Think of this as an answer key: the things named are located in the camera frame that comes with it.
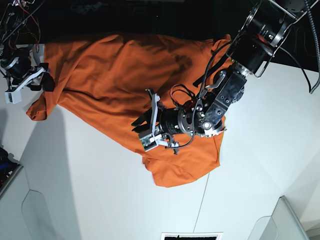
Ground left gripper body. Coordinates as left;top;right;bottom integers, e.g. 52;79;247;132
144;88;195;150

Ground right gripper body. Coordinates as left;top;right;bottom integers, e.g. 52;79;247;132
6;62;49;92

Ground orange t-shirt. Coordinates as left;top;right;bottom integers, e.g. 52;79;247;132
26;33;231;188

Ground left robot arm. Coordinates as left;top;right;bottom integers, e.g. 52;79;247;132
132;0;316;153

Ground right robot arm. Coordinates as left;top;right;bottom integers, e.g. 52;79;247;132
0;0;56;93

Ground black white marker card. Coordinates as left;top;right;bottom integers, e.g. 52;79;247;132
160;232;224;240

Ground white side panel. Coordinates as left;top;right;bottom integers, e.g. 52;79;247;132
248;195;309;240

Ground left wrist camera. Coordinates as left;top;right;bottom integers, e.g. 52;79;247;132
138;133;159;152

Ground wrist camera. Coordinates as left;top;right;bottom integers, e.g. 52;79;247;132
138;133;159;152
4;90;22;104

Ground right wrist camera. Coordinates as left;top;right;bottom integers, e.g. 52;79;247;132
4;90;22;104

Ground black coiled cable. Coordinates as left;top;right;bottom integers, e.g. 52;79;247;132
303;0;320;95

